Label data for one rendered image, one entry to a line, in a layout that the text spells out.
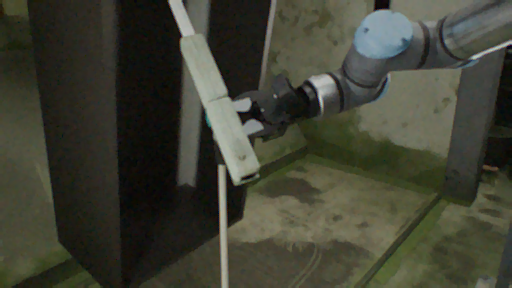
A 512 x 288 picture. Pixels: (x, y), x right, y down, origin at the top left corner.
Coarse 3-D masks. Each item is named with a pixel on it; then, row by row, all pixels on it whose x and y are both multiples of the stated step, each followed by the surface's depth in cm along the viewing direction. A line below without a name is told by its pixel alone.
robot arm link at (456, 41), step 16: (480, 0) 58; (496, 0) 54; (448, 16) 65; (464, 16) 60; (480, 16) 57; (496, 16) 54; (432, 32) 67; (448, 32) 64; (464, 32) 61; (480, 32) 58; (496, 32) 56; (432, 48) 67; (448, 48) 65; (464, 48) 63; (480, 48) 61; (496, 48) 60; (432, 64) 70; (448, 64) 70; (464, 64) 71
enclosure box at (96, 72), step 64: (64, 0) 85; (128, 0) 119; (192, 0) 139; (256, 0) 124; (64, 64) 94; (128, 64) 128; (256, 64) 132; (64, 128) 104; (128, 128) 139; (192, 128) 164; (64, 192) 117; (128, 192) 151; (192, 192) 171; (128, 256) 133
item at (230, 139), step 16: (176, 0) 78; (176, 16) 77; (192, 32) 75; (192, 48) 73; (208, 48) 73; (192, 64) 71; (208, 64) 71; (208, 80) 70; (208, 96) 69; (224, 96) 70; (208, 112) 68; (224, 112) 67; (224, 128) 66; (240, 128) 66; (224, 144) 65; (240, 144) 63; (224, 160) 83; (240, 160) 64; (256, 160) 64; (240, 176) 63; (256, 176) 67
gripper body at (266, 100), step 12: (264, 96) 74; (300, 96) 77; (312, 96) 75; (252, 108) 77; (264, 108) 73; (276, 108) 74; (288, 108) 74; (312, 108) 75; (264, 120) 74; (276, 120) 73; (288, 120) 75; (300, 120) 81; (276, 132) 78
